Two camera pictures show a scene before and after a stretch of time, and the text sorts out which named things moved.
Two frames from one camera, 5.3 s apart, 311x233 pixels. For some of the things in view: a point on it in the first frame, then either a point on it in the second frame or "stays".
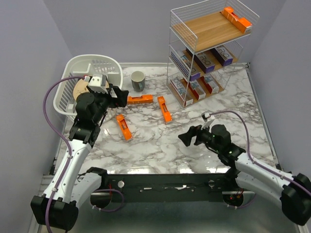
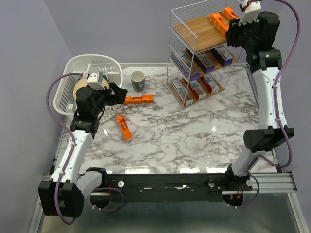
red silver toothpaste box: x=194 y=85 stays
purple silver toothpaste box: x=207 y=65 stays
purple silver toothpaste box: x=190 y=64 stays
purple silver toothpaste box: x=223 y=55 stays
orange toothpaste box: x=167 y=116 → x=220 y=23
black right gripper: x=187 y=137 → x=233 y=29
